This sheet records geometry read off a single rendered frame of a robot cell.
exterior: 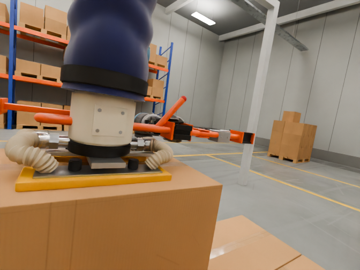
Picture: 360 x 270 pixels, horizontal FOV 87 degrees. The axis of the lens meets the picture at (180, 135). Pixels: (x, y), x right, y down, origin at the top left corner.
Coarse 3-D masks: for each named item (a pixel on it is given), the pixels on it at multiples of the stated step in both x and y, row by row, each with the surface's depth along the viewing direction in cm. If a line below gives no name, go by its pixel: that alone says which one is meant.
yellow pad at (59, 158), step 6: (54, 156) 54; (60, 156) 55; (66, 156) 56; (72, 156) 57; (78, 156) 58; (84, 156) 58; (126, 156) 66; (132, 156) 67; (138, 156) 68; (144, 156) 69
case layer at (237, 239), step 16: (224, 224) 118; (240, 224) 121; (256, 224) 123; (224, 240) 103; (240, 240) 105; (256, 240) 107; (272, 240) 109; (224, 256) 91; (240, 256) 93; (256, 256) 94; (272, 256) 96; (288, 256) 97; (304, 256) 99
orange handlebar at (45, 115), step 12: (12, 108) 63; (24, 108) 65; (36, 108) 66; (48, 108) 68; (36, 120) 46; (48, 120) 46; (60, 120) 47; (156, 132) 62; (168, 132) 64; (192, 132) 69; (204, 132) 72; (216, 132) 76
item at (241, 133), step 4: (232, 132) 87; (236, 132) 85; (240, 132) 83; (244, 132) 83; (248, 132) 86; (240, 136) 83; (244, 136) 85; (248, 136) 86; (252, 136) 87; (232, 140) 86; (236, 140) 85; (240, 140) 83; (244, 140) 85; (248, 140) 86; (252, 140) 86
